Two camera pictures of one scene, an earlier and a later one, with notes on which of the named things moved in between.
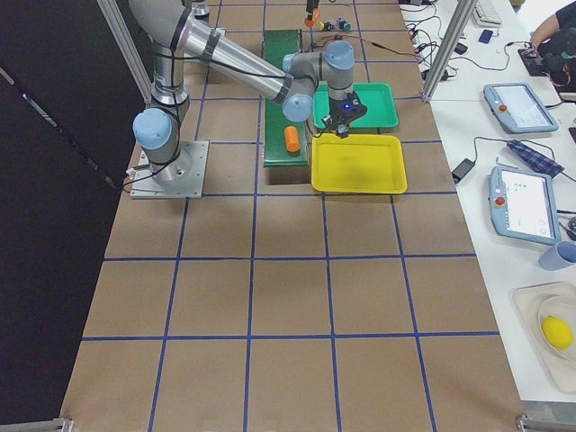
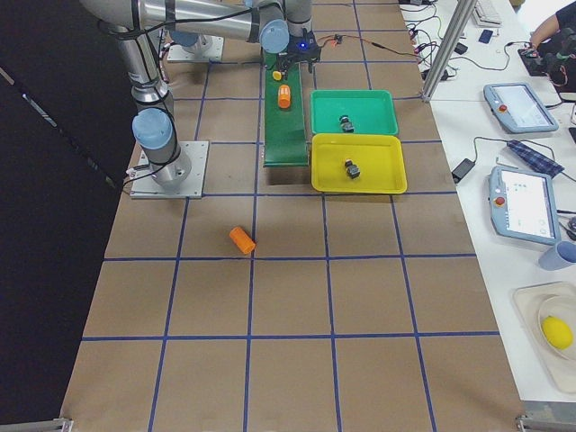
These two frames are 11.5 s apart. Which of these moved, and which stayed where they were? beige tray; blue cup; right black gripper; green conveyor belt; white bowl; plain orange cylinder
Moved: right black gripper; plain orange cylinder
Stayed: blue cup; beige tray; white bowl; green conveyor belt
